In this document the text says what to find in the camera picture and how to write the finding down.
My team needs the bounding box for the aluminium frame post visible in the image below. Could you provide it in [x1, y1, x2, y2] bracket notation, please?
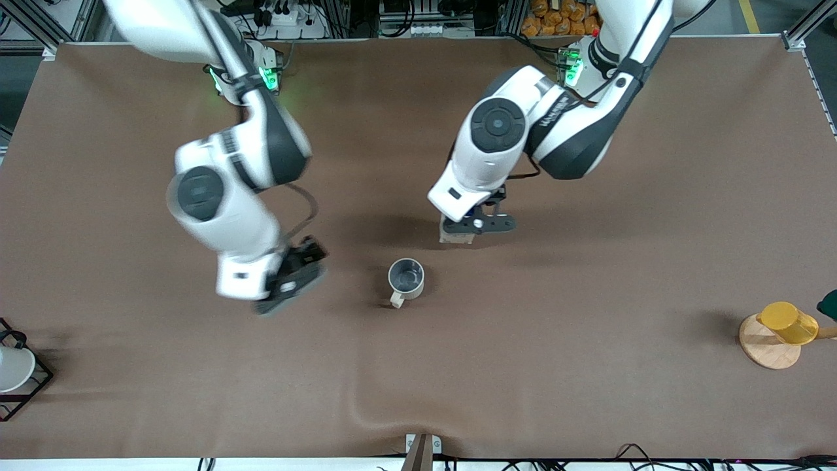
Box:
[0, 0, 99, 61]
[781, 0, 837, 52]

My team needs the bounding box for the white bowl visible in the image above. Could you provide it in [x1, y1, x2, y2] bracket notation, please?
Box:
[0, 345, 37, 394]

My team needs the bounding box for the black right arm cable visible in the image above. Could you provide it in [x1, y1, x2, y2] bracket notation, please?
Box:
[281, 182, 320, 243]

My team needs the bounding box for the blue white milk carton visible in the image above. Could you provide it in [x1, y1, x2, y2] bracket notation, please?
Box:
[439, 222, 476, 247]

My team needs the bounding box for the white socket strip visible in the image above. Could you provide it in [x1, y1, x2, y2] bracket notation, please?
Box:
[407, 21, 475, 38]

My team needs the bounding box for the brown table cover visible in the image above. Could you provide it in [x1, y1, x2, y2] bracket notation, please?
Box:
[0, 36, 837, 460]

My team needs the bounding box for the yellow cup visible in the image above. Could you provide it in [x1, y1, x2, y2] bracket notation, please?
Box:
[757, 301, 820, 346]

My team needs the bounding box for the grey ribbed mug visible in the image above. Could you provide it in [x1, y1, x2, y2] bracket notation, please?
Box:
[387, 258, 426, 309]

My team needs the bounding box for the wooden mug stand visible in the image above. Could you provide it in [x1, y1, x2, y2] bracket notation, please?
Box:
[739, 313, 837, 371]

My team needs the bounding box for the white power strip with plugs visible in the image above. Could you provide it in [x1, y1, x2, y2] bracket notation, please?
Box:
[222, 0, 330, 41]

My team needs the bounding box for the black wire rack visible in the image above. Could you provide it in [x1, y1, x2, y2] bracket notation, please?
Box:
[0, 318, 55, 422]

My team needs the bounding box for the orange packaged goods pile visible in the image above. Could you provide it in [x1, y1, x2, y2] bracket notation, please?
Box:
[521, 0, 604, 38]

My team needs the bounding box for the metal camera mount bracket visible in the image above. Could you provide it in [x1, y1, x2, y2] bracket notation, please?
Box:
[401, 432, 443, 471]

